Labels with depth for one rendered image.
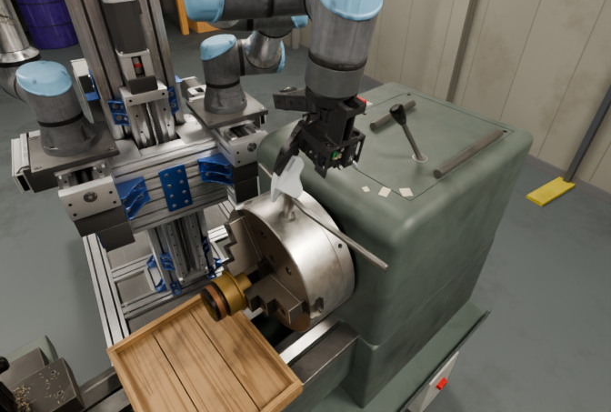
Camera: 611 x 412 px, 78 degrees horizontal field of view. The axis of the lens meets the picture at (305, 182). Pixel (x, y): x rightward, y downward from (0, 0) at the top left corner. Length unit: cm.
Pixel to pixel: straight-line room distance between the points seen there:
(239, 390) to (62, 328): 157
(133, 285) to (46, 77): 122
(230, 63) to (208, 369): 88
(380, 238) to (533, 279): 190
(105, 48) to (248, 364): 101
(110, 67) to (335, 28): 104
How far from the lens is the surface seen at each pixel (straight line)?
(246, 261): 84
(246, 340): 101
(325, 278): 78
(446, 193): 85
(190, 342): 104
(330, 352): 101
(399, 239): 76
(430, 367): 142
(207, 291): 82
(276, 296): 80
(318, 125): 55
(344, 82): 49
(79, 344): 231
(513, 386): 214
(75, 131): 126
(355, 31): 46
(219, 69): 130
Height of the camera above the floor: 175
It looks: 37 degrees down
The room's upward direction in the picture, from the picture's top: straight up
